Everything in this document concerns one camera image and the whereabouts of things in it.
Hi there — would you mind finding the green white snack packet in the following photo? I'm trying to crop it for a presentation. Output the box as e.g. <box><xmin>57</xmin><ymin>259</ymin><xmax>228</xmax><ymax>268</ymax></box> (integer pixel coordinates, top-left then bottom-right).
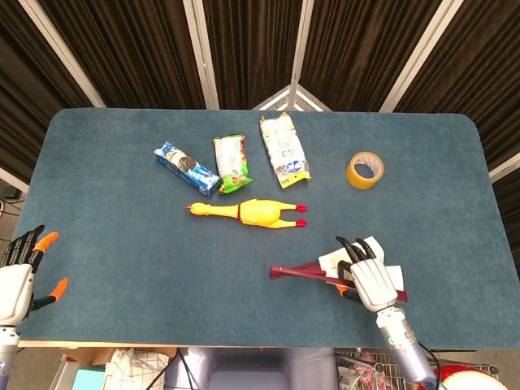
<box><xmin>212</xmin><ymin>132</ymin><xmax>254</xmax><ymax>195</ymax></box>

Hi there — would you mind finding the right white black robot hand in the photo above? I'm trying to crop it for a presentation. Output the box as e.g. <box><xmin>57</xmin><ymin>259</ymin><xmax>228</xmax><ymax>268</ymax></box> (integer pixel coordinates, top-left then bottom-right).
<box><xmin>335</xmin><ymin>235</ymin><xmax>401</xmax><ymax>312</ymax></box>

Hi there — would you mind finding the blue cookie packet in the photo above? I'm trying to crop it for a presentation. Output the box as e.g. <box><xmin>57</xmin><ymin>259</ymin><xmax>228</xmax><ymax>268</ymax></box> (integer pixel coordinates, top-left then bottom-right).
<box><xmin>153</xmin><ymin>141</ymin><xmax>223</xmax><ymax>198</ymax></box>

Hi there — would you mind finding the white frame pole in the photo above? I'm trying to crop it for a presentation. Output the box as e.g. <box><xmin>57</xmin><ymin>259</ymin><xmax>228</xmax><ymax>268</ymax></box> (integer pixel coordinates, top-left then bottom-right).
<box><xmin>288</xmin><ymin>0</ymin><xmax>317</xmax><ymax>111</ymax></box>
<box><xmin>379</xmin><ymin>0</ymin><xmax>465</xmax><ymax>114</ymax></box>
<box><xmin>182</xmin><ymin>0</ymin><xmax>221</xmax><ymax>110</ymax></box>
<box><xmin>18</xmin><ymin>0</ymin><xmax>107</xmax><ymax>109</ymax></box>

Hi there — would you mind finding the yellow rubber chicken toy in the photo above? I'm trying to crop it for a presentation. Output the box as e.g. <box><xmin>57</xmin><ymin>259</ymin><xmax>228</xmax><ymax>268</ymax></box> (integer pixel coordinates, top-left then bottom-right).
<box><xmin>185</xmin><ymin>198</ymin><xmax>309</xmax><ymax>230</ymax></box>

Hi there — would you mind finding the teal box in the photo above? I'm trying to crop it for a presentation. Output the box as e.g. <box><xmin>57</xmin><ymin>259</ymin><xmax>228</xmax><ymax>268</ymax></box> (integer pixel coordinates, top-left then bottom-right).
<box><xmin>71</xmin><ymin>367</ymin><xmax>107</xmax><ymax>390</ymax></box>

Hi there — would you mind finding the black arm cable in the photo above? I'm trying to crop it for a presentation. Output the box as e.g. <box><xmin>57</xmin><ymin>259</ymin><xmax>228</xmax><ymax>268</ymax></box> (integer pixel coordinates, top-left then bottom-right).
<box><xmin>417</xmin><ymin>342</ymin><xmax>443</xmax><ymax>385</ymax></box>

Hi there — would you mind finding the white and red folding fan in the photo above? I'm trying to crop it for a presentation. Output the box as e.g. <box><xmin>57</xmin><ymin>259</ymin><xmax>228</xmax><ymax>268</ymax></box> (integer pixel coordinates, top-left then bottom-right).
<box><xmin>269</xmin><ymin>234</ymin><xmax>409</xmax><ymax>304</ymax></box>

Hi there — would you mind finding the metal wire basket cart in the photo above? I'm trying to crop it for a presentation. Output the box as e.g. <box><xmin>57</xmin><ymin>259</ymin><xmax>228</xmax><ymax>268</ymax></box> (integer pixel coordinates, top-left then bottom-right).
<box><xmin>335</xmin><ymin>348</ymin><xmax>501</xmax><ymax>390</ymax></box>

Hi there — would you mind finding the white yellow snack packet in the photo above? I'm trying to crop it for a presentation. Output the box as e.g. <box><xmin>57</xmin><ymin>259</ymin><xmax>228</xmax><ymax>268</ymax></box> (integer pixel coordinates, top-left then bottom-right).
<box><xmin>259</xmin><ymin>112</ymin><xmax>312</xmax><ymax>190</ymax></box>

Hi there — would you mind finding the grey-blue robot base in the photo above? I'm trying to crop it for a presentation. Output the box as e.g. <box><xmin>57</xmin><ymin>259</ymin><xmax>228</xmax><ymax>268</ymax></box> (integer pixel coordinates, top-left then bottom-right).
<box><xmin>164</xmin><ymin>347</ymin><xmax>338</xmax><ymax>390</ymax></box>

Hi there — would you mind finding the yellow packing tape roll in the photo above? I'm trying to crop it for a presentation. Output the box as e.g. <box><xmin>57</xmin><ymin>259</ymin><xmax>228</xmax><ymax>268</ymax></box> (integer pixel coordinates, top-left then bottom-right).
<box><xmin>345</xmin><ymin>151</ymin><xmax>385</xmax><ymax>190</ymax></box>

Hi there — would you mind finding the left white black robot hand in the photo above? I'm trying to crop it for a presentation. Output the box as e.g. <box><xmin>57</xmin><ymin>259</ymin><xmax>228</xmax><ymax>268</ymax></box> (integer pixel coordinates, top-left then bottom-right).
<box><xmin>0</xmin><ymin>224</ymin><xmax>70</xmax><ymax>326</ymax></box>

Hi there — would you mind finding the blue felt table mat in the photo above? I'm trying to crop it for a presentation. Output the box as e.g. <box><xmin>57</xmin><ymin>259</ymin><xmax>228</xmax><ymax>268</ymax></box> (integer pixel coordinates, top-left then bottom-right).
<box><xmin>14</xmin><ymin>107</ymin><xmax>520</xmax><ymax>350</ymax></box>

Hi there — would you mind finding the white checked cloth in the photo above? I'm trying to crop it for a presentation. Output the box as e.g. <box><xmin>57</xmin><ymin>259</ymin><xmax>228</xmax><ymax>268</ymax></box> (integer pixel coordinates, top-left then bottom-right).
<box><xmin>104</xmin><ymin>348</ymin><xmax>171</xmax><ymax>390</ymax></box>

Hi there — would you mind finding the white triangular frame brace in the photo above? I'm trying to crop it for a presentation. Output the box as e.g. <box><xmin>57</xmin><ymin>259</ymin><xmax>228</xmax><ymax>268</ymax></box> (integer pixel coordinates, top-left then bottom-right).
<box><xmin>251</xmin><ymin>84</ymin><xmax>335</xmax><ymax>113</ymax></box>

